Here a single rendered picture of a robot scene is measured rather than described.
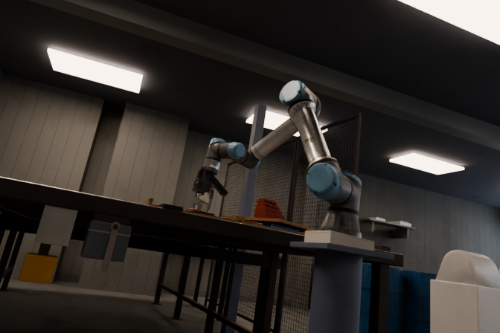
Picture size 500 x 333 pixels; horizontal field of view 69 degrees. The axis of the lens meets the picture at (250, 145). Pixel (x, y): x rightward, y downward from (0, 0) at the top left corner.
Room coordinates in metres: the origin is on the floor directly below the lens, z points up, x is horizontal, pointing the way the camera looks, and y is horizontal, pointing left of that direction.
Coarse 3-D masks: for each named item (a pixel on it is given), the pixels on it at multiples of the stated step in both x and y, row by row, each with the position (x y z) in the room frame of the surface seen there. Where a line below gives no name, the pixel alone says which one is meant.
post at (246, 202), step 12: (264, 108) 3.71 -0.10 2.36; (264, 120) 3.72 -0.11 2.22; (252, 132) 3.73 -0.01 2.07; (252, 144) 3.69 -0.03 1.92; (252, 180) 3.71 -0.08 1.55; (252, 192) 3.71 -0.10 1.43; (240, 204) 3.75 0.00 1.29; (252, 204) 3.72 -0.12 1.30; (240, 264) 3.71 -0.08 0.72; (240, 276) 3.71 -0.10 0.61; (228, 288) 3.73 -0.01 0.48; (228, 300) 3.69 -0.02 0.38; (228, 312) 3.69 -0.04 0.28
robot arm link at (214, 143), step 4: (212, 140) 1.67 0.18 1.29; (216, 140) 1.66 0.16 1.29; (220, 140) 1.66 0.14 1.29; (224, 140) 1.67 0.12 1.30; (212, 144) 1.66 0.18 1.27; (216, 144) 1.65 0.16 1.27; (208, 148) 1.68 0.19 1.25; (212, 148) 1.66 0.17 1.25; (216, 148) 1.64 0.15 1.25; (208, 152) 1.67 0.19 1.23; (212, 152) 1.66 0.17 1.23; (216, 152) 1.65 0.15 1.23; (208, 156) 1.66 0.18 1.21; (212, 156) 1.65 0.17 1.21; (216, 156) 1.66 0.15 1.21; (216, 160) 1.66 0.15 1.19; (220, 160) 1.68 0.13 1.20
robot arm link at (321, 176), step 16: (288, 96) 1.37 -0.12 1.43; (304, 96) 1.35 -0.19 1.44; (288, 112) 1.40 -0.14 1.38; (304, 112) 1.34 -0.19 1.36; (304, 128) 1.33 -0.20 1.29; (320, 128) 1.34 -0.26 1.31; (304, 144) 1.33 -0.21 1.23; (320, 144) 1.29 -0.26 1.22; (320, 160) 1.26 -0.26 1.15; (336, 160) 1.28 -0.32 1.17; (320, 176) 1.24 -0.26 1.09; (336, 176) 1.21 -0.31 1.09; (320, 192) 1.24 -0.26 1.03; (336, 192) 1.24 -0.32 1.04
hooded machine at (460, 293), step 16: (448, 256) 4.55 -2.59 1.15; (464, 256) 4.36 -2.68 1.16; (480, 256) 4.44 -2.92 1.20; (448, 272) 4.55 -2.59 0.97; (464, 272) 4.36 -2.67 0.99; (480, 272) 4.31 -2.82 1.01; (496, 272) 4.44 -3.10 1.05; (432, 288) 4.71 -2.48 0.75; (448, 288) 4.52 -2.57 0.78; (464, 288) 4.33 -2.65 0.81; (480, 288) 4.22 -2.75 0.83; (496, 288) 4.34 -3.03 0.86; (432, 304) 4.71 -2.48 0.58; (448, 304) 4.52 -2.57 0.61; (464, 304) 4.33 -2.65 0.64; (480, 304) 4.21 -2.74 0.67; (496, 304) 4.32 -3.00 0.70; (432, 320) 4.71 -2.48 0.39; (448, 320) 4.52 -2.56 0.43; (464, 320) 4.34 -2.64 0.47; (480, 320) 4.21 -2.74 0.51; (496, 320) 4.32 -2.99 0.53
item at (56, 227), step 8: (48, 208) 1.23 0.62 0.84; (56, 208) 1.24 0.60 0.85; (64, 208) 1.25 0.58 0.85; (48, 216) 1.24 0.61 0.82; (56, 216) 1.24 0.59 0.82; (64, 216) 1.25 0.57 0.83; (72, 216) 1.26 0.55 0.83; (40, 224) 1.23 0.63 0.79; (48, 224) 1.24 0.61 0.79; (56, 224) 1.25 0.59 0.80; (64, 224) 1.26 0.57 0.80; (72, 224) 1.27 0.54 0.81; (40, 232) 1.23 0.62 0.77; (48, 232) 1.24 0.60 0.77; (56, 232) 1.25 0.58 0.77; (64, 232) 1.26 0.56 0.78; (40, 240) 1.23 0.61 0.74; (48, 240) 1.24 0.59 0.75; (56, 240) 1.25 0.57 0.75; (64, 240) 1.26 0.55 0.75
